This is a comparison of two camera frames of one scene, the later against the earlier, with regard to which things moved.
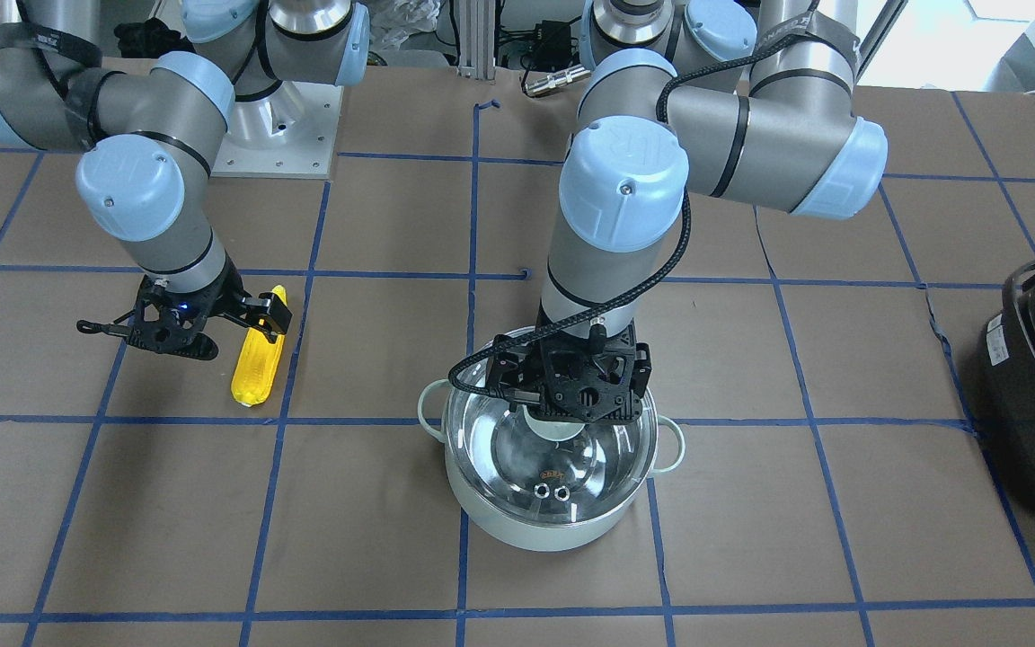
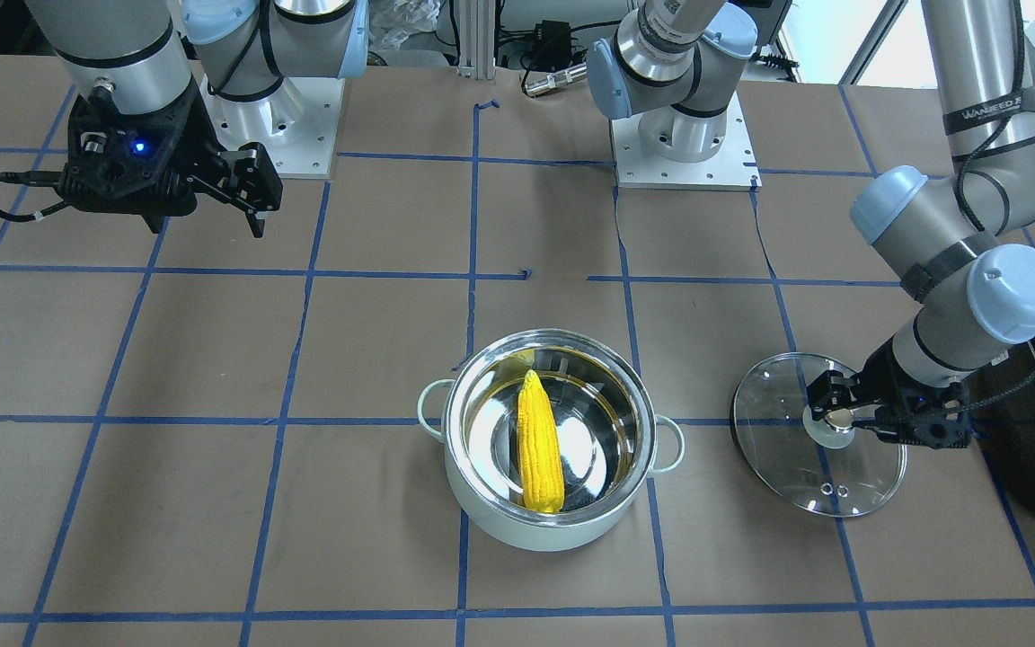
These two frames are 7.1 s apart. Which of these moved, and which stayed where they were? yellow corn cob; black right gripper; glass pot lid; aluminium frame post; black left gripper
Moved: black left gripper; yellow corn cob; black right gripper; glass pot lid
Stayed: aluminium frame post
